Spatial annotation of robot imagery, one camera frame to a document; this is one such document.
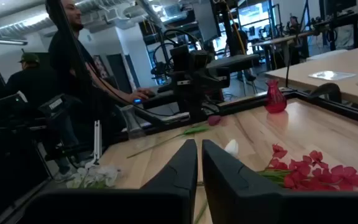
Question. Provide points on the clear glass vase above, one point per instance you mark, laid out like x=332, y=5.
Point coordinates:
x=132, y=121

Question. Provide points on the white upright bracket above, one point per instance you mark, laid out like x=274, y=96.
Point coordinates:
x=97, y=141

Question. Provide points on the light wooden desk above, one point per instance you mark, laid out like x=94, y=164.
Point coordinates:
x=353, y=62

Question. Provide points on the red glass vase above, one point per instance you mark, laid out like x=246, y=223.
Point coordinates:
x=274, y=99

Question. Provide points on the person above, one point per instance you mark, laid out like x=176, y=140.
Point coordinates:
x=294, y=25
x=239, y=40
x=57, y=62
x=33, y=84

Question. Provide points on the black aluminium table frame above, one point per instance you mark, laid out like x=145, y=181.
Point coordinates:
x=353, y=109

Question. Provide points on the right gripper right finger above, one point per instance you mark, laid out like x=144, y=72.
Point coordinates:
x=228, y=193

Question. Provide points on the red artificial tulip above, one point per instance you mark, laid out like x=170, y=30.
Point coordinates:
x=214, y=120

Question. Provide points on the black rounded clamp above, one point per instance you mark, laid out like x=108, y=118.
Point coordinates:
x=326, y=90

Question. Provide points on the computer mouse with blue light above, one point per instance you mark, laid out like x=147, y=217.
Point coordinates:
x=137, y=101

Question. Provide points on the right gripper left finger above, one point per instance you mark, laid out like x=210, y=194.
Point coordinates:
x=179, y=186

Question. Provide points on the black device with green light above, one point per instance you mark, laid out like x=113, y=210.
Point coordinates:
x=11, y=99

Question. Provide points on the green flower stems foreground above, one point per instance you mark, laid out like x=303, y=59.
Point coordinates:
x=101, y=175

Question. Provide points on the red blossom spray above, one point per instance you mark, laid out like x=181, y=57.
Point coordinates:
x=322, y=177

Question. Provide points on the ceiling light tube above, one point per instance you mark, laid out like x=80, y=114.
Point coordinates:
x=2, y=41

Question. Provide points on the distant wooden workbench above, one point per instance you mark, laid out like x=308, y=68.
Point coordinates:
x=284, y=40

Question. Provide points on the grey stool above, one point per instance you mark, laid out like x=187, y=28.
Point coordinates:
x=235, y=62

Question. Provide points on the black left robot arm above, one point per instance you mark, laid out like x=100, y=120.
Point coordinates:
x=196, y=105

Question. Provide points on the black device with white label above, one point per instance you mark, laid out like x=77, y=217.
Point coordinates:
x=56, y=104

